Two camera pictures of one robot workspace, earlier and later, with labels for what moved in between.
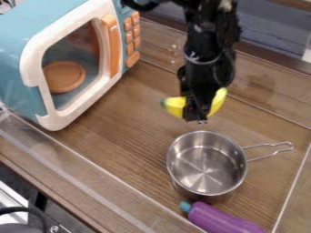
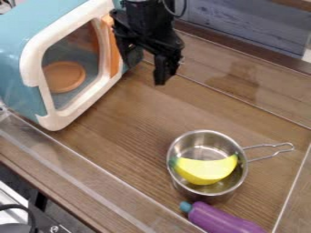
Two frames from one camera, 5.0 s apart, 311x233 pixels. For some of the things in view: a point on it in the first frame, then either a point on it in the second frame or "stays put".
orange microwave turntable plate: x=65 y=75 stays put
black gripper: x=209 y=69 to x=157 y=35
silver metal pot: x=207 y=162 stays put
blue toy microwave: x=65 y=52 stays put
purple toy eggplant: x=210 y=219 stays put
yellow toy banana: x=175 y=105 to x=205 y=172
